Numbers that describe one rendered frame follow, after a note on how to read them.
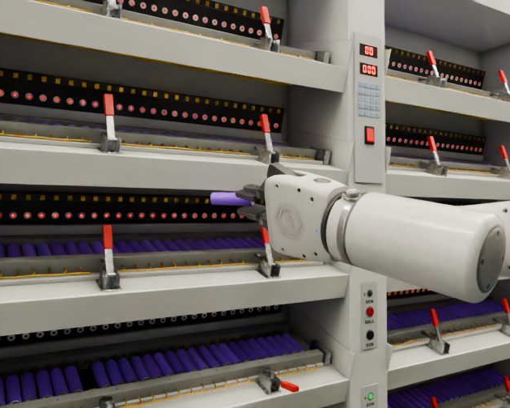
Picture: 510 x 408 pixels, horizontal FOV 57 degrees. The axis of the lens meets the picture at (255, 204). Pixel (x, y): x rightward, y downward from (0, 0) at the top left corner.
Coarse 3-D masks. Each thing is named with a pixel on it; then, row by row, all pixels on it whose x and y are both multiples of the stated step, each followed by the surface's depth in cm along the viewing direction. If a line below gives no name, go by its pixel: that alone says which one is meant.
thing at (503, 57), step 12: (504, 48) 134; (492, 60) 137; (504, 60) 134; (492, 72) 137; (504, 72) 134; (492, 84) 137; (492, 132) 137; (504, 132) 134; (492, 144) 137; (504, 144) 134; (504, 288) 133
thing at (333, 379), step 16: (224, 320) 92; (240, 320) 94; (256, 320) 96; (272, 320) 98; (304, 320) 97; (96, 336) 80; (112, 336) 81; (128, 336) 83; (144, 336) 84; (160, 336) 86; (304, 336) 97; (320, 336) 93; (0, 352) 72; (16, 352) 74; (32, 352) 75; (336, 352) 88; (80, 368) 77; (320, 368) 88; (336, 368) 88; (256, 384) 80; (304, 384) 82; (320, 384) 83; (336, 384) 84; (176, 400) 73; (192, 400) 73; (208, 400) 74; (224, 400) 75; (240, 400) 75; (256, 400) 76; (272, 400) 77; (288, 400) 79; (304, 400) 81; (320, 400) 83; (336, 400) 85
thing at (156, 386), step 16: (304, 352) 88; (320, 352) 89; (208, 368) 78; (224, 368) 79; (240, 368) 80; (256, 368) 81; (272, 368) 83; (288, 368) 85; (128, 384) 71; (144, 384) 72; (160, 384) 72; (176, 384) 74; (192, 384) 75; (208, 384) 77; (240, 384) 78; (32, 400) 65; (48, 400) 65; (64, 400) 66; (80, 400) 66; (96, 400) 68; (128, 400) 70; (160, 400) 71
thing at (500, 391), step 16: (480, 368) 130; (496, 368) 135; (416, 384) 117; (432, 384) 119; (448, 384) 121; (464, 384) 122; (480, 384) 122; (496, 384) 123; (400, 400) 111; (416, 400) 112; (432, 400) 102; (448, 400) 114; (464, 400) 113; (480, 400) 116; (496, 400) 119
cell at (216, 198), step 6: (210, 198) 68; (216, 198) 67; (222, 198) 67; (228, 198) 66; (234, 198) 66; (240, 198) 66; (216, 204) 68; (222, 204) 67; (228, 204) 67; (234, 204) 67; (240, 204) 66; (246, 204) 66; (252, 204) 66
